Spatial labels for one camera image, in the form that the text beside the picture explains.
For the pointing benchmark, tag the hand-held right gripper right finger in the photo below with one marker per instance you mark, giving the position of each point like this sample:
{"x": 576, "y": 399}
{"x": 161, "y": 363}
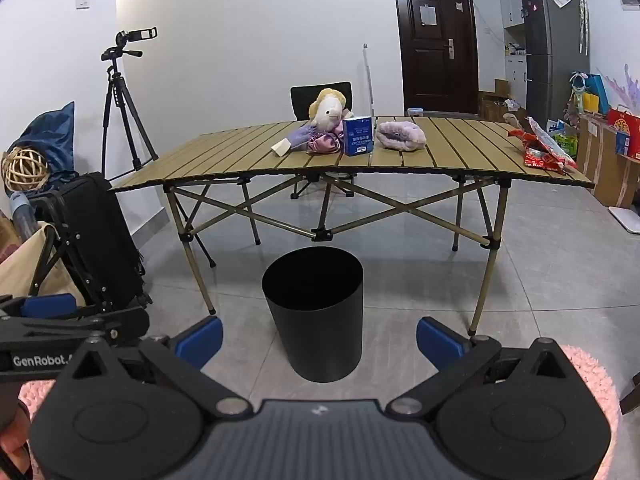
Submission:
{"x": 440, "y": 341}

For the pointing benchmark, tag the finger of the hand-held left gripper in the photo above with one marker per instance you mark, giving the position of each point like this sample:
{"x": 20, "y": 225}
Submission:
{"x": 50, "y": 306}
{"x": 75, "y": 325}

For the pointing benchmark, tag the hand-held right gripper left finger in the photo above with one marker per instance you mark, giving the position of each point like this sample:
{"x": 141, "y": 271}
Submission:
{"x": 200, "y": 341}

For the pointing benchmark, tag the black trash bin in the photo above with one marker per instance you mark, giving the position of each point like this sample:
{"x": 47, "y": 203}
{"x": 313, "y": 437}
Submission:
{"x": 312, "y": 330}

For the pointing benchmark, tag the white and yellow plush toy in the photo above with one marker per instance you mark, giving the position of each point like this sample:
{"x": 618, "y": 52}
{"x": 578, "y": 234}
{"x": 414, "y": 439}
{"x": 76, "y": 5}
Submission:
{"x": 327, "y": 110}

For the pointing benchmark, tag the person's left hand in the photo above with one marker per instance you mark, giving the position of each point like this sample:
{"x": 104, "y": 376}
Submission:
{"x": 14, "y": 432}

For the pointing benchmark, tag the beige folding cart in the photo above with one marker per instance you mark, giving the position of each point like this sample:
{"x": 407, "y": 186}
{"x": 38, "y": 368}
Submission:
{"x": 20, "y": 265}

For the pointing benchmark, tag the black suitcase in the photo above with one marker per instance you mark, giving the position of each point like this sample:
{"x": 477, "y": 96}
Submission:
{"x": 95, "y": 230}

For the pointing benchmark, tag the light blue roll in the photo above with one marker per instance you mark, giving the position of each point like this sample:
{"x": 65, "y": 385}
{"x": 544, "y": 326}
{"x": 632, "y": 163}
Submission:
{"x": 22, "y": 215}

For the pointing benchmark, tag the rattan ball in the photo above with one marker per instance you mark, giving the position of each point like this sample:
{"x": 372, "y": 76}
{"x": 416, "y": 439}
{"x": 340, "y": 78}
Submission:
{"x": 22, "y": 170}

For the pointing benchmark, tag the pink fleece clothing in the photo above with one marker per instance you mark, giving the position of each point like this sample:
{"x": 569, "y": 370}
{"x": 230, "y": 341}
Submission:
{"x": 595, "y": 390}

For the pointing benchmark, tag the dark blue bag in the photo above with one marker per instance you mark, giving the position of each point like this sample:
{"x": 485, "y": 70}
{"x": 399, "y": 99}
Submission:
{"x": 50, "y": 135}

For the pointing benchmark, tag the tan slatted folding table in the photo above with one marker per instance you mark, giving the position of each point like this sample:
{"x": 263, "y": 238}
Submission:
{"x": 250, "y": 155}

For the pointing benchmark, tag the small cream block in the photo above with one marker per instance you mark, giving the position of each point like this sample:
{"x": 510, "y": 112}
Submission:
{"x": 281, "y": 148}

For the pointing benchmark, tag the purple fluffy slipper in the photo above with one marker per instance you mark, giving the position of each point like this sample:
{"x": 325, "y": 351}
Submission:
{"x": 400, "y": 135}

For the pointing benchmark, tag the red striped snack bag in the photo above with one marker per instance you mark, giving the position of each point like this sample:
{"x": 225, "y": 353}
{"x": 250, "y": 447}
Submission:
{"x": 550, "y": 152}

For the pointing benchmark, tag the blue tissue box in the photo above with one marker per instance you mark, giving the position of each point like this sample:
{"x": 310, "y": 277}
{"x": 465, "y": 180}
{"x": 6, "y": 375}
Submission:
{"x": 358, "y": 137}

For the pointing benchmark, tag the red snack packet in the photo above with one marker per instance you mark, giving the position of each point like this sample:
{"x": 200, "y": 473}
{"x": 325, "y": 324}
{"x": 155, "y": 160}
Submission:
{"x": 520, "y": 135}

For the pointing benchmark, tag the white bathroom scale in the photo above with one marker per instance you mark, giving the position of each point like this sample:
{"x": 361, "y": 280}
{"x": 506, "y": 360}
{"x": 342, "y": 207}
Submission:
{"x": 627, "y": 220}

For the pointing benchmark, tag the purple knit cloth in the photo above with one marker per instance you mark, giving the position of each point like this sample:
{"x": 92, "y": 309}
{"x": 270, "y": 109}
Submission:
{"x": 299, "y": 136}

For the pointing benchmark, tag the pink satin cloth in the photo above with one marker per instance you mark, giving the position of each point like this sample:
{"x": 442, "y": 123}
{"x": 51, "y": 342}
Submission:
{"x": 322, "y": 144}

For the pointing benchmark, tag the green bag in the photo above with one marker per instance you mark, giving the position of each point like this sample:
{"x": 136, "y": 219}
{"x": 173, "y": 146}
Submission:
{"x": 565, "y": 142}

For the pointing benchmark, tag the large cardboard box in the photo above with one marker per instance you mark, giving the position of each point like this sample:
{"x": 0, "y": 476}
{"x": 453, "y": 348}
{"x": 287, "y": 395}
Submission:
{"x": 607, "y": 170}

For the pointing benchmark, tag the stack of cardboard boxes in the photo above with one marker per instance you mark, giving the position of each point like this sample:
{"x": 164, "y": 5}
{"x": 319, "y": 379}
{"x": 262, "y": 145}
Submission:
{"x": 492, "y": 102}

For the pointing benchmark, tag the black folding chair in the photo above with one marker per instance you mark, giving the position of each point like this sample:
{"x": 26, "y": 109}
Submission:
{"x": 305, "y": 100}

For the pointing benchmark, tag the dark brown door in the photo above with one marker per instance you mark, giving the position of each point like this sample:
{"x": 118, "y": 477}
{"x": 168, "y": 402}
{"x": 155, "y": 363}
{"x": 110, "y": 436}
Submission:
{"x": 435, "y": 70}

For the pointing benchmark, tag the white base cabinet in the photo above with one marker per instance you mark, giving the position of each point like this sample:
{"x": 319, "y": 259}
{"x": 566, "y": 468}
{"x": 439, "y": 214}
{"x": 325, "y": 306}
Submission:
{"x": 515, "y": 77}

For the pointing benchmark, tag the red gift box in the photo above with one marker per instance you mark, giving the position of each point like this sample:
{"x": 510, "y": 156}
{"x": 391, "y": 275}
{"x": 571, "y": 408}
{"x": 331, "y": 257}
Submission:
{"x": 625, "y": 127}

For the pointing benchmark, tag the blue gift bag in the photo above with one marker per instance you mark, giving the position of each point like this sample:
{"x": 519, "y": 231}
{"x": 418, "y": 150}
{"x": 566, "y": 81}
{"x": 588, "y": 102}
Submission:
{"x": 597, "y": 92}

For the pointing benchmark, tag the grey refrigerator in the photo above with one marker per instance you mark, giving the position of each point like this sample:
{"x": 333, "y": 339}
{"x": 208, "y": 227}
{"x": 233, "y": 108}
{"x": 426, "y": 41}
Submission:
{"x": 550, "y": 50}

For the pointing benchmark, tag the white paper note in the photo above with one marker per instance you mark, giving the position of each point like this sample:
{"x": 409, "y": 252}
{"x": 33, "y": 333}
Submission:
{"x": 428, "y": 14}

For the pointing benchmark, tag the white light switch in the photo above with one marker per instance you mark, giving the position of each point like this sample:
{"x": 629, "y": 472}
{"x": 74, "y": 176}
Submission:
{"x": 83, "y": 1}

